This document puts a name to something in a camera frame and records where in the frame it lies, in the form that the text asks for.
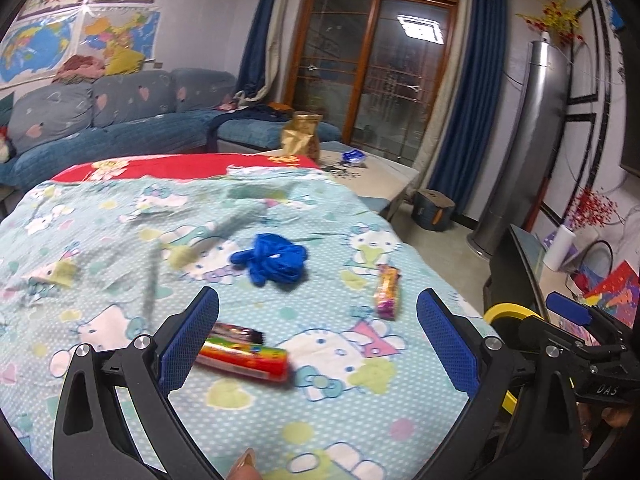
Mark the blue curtain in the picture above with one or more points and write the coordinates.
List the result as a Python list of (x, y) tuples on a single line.
[(260, 35), (467, 85)]

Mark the white paper roll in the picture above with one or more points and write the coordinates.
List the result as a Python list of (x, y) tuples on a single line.
[(560, 250)]

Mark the country map poster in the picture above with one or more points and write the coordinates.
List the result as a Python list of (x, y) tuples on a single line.
[(120, 27)]

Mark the pink clothes pile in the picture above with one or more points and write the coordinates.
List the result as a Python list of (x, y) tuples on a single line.
[(77, 67)]

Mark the wooden glass sliding door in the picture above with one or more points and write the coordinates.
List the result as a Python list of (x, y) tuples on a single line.
[(375, 60)]

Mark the grey tower air conditioner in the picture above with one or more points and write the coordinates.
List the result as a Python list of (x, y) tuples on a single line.
[(525, 150)]

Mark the blue glove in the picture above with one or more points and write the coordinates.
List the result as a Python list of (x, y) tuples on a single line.
[(270, 260)]

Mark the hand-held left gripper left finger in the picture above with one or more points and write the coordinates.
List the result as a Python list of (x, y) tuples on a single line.
[(190, 340)]

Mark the person's right hand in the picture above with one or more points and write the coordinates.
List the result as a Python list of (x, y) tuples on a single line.
[(607, 420)]

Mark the blue white wrapper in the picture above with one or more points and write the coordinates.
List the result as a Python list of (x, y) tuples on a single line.
[(355, 156)]

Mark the grey coffee table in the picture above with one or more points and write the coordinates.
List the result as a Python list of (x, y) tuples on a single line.
[(385, 180)]

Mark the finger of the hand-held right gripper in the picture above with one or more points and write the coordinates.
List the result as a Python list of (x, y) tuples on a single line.
[(537, 332), (567, 309)]

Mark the red artificial flowers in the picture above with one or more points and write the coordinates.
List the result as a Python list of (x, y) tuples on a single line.
[(595, 205)]

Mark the yellow artificial flowers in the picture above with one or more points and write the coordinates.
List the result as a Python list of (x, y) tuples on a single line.
[(555, 17)]

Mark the world map poster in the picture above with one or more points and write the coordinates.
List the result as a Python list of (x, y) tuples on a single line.
[(35, 50)]

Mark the person's left hand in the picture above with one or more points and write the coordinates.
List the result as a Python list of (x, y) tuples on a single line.
[(244, 467)]

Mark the dark foil wrapper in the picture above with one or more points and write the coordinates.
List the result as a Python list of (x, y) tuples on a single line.
[(237, 332)]

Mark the dark cloth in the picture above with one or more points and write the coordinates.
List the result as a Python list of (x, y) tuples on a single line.
[(265, 111)]

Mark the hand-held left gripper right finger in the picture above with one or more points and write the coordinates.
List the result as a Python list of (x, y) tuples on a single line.
[(445, 345)]

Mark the black tv cabinet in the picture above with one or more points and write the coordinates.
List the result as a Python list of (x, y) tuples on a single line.
[(515, 270)]

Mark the blue grey sofa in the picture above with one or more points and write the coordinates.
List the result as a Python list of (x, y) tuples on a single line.
[(125, 130)]

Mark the black orange stool box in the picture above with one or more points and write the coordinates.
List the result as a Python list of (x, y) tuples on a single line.
[(432, 208)]

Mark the red striped snack tube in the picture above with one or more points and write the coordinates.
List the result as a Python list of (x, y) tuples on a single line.
[(240, 357)]

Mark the black wall frame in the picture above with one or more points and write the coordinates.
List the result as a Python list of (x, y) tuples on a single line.
[(596, 60)]

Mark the purple orange snack wrapper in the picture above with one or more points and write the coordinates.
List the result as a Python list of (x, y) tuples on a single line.
[(387, 292)]

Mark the red blanket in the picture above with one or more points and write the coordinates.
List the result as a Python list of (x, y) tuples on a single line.
[(165, 165)]

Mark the colourful paper sheets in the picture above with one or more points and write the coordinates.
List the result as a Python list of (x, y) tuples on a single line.
[(615, 285)]

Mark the pile of seed shells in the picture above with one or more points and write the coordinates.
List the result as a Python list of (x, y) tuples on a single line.
[(342, 171)]

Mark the gold paper bag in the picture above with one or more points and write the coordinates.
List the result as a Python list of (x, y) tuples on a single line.
[(300, 135)]

